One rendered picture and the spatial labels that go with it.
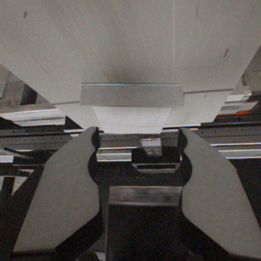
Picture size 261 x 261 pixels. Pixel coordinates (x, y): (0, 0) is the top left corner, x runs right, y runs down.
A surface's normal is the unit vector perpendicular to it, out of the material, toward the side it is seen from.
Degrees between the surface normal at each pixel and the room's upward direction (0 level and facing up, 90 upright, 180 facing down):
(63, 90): 0
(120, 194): 90
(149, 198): 90
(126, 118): 0
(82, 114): 0
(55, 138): 90
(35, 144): 90
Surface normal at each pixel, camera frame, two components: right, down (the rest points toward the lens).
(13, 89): -0.19, -0.32
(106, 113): -0.02, 0.94
